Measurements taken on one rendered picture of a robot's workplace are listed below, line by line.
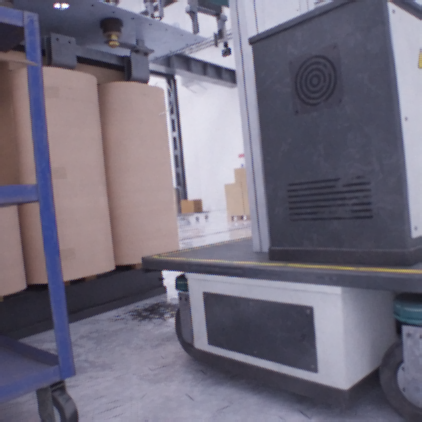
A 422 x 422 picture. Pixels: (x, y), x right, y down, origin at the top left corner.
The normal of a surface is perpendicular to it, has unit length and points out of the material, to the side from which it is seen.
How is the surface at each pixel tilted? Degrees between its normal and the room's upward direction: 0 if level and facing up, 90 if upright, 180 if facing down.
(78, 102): 90
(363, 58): 90
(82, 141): 90
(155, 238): 90
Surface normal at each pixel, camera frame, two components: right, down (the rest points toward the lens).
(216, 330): -0.73, 0.10
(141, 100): 0.79, -0.05
